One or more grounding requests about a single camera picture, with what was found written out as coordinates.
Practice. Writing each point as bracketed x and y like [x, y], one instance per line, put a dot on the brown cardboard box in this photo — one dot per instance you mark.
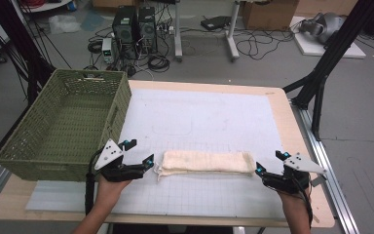
[269, 13]

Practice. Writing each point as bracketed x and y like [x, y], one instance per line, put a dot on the aluminium frame rail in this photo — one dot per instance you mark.
[328, 162]

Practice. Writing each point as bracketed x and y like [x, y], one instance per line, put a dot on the black flat device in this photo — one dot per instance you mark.
[216, 22]

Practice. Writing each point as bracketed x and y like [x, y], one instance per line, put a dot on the white desk leg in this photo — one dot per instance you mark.
[178, 32]
[232, 32]

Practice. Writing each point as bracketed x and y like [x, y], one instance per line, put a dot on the black tripod stand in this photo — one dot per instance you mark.
[324, 61]

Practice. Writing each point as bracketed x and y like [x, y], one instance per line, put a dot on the white floor board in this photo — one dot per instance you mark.
[318, 47]

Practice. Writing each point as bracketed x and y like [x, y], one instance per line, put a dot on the white grid mat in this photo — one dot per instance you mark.
[204, 123]

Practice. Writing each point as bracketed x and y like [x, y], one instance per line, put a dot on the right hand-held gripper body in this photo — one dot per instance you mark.
[302, 164]

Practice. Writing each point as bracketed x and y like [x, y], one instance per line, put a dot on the black computer tower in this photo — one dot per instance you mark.
[125, 31]
[147, 29]

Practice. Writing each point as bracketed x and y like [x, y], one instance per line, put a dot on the grey bench power supply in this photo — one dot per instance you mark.
[107, 50]

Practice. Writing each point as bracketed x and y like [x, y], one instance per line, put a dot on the person's left hand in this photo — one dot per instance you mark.
[109, 191]

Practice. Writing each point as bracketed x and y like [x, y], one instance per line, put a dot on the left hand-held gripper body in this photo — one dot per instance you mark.
[110, 156]

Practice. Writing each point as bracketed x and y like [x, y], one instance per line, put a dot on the grey robot head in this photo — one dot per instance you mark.
[323, 26]

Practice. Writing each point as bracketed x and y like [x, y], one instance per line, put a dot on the cream towel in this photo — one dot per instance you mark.
[207, 162]

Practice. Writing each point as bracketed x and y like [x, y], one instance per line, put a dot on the green woven basket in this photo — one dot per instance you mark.
[68, 123]

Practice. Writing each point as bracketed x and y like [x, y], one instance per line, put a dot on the person's right hand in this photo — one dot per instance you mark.
[292, 201]

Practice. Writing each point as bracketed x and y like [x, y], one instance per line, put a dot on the clear plastic bag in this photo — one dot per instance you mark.
[63, 24]

